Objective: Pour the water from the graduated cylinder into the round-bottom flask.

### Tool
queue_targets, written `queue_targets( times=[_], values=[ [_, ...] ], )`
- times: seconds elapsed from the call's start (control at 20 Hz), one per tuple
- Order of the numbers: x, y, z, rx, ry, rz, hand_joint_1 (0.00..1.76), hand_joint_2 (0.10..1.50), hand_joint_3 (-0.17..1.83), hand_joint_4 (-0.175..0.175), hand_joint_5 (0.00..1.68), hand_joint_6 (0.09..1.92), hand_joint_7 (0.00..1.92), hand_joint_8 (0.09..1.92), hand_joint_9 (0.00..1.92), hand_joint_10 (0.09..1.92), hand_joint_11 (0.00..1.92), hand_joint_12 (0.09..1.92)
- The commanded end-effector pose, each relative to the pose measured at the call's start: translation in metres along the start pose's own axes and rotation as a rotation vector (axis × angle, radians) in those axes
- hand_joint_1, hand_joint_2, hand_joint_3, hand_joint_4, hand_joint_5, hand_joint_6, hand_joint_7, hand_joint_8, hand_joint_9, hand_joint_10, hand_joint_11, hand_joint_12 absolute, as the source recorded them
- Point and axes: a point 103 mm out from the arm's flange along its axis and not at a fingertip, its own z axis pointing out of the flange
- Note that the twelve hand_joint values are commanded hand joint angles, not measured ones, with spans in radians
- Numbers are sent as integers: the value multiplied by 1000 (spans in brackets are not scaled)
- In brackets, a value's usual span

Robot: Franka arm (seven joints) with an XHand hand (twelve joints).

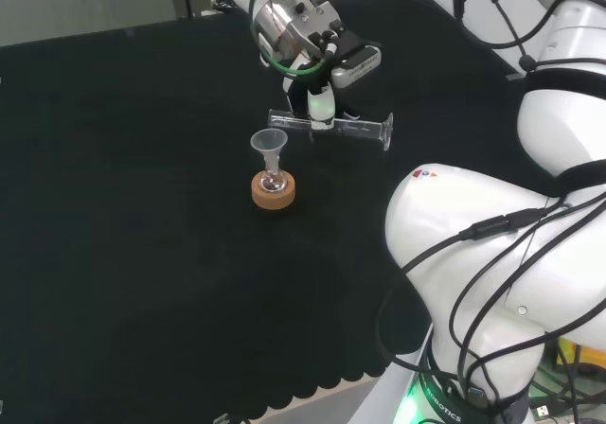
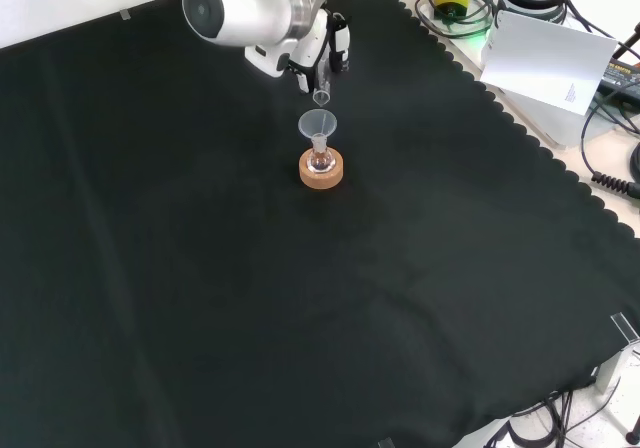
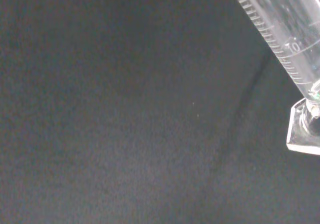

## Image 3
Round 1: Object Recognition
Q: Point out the black bench cloth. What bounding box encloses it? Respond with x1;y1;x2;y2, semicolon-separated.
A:
0;0;320;224

